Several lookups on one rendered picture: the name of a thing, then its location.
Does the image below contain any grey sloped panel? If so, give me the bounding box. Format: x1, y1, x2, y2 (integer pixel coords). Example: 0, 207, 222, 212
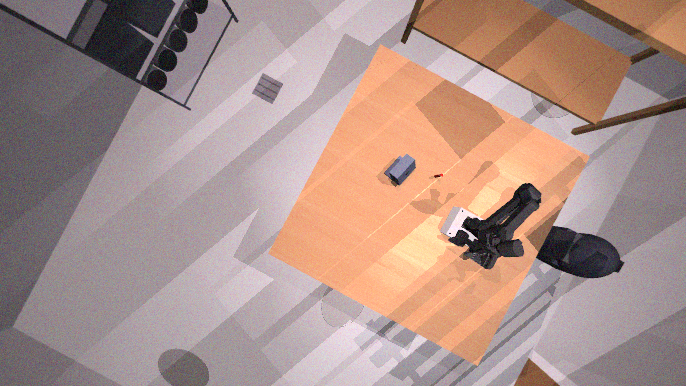
384, 153, 416, 186

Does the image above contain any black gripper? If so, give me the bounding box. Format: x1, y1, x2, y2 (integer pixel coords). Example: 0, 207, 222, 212
448, 230, 498, 269

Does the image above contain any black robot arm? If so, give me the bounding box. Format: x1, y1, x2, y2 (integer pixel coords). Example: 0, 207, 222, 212
461, 183, 542, 258

